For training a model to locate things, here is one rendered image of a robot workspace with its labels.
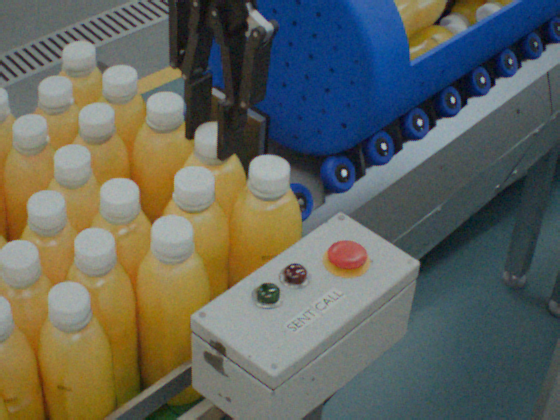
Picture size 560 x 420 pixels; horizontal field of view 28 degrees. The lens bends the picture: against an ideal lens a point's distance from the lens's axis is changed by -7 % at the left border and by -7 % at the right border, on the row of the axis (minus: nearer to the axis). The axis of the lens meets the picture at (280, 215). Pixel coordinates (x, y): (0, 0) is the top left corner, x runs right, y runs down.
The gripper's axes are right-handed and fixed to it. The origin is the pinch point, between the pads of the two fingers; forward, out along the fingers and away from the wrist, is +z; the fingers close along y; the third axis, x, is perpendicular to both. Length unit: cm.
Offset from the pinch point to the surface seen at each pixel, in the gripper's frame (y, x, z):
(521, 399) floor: -7, -88, 114
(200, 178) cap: -4.2, 5.9, 2.0
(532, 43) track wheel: -2, -64, 17
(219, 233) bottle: -7.0, 6.0, 7.2
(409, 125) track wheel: -1.9, -32.7, 16.6
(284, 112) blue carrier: 7.2, -19.4, 13.0
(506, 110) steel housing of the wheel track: -4, -56, 24
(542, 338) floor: 0, -106, 114
